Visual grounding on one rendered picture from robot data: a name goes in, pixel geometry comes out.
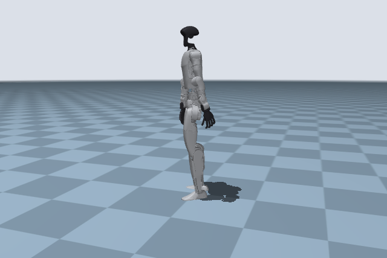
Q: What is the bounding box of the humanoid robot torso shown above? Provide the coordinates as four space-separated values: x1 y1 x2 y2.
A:
181 47 202 111

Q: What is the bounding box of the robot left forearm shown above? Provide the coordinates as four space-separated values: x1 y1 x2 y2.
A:
196 77 209 110

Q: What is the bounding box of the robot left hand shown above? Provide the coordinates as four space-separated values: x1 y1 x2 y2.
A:
201 105 215 129

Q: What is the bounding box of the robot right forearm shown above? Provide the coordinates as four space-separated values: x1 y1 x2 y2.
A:
180 86 189 108

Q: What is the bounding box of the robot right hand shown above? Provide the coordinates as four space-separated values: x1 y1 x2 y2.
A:
179 102 186 125

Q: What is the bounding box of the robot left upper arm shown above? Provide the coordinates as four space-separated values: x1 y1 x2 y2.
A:
189 51 203 86

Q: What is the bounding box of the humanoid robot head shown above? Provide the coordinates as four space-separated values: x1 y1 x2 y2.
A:
180 26 199 50

